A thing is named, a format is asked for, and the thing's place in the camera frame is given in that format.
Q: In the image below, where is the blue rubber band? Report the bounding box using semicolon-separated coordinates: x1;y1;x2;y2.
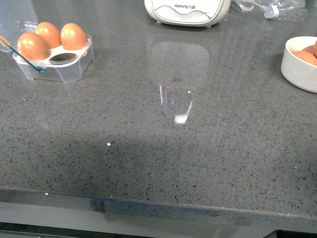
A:
8;46;46;73

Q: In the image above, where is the clear plastic egg box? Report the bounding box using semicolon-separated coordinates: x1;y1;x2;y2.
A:
0;0;95;83

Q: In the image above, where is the white Joyoung blender appliance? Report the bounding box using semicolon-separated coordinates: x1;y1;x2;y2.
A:
144;0;231;27

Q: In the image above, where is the yellow rubber band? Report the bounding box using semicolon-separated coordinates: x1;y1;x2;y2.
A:
0;36;11;49

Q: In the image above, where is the clear plastic bag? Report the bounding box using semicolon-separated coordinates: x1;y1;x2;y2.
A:
231;0;308;22

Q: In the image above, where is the brown egg back left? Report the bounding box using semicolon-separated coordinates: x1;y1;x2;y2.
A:
35;22;61;49

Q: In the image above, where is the brown egg front left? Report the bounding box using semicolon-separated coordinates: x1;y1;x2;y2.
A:
17;32;51;60

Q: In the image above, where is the brown egg back right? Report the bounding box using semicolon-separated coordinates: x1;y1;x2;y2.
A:
60;23;88;51

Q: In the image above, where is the white ceramic bowl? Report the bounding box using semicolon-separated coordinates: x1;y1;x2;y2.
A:
281;36;317;93

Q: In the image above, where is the brown egg in bowl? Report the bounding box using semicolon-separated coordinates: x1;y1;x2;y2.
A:
293;51;317;66
303;41;317;58

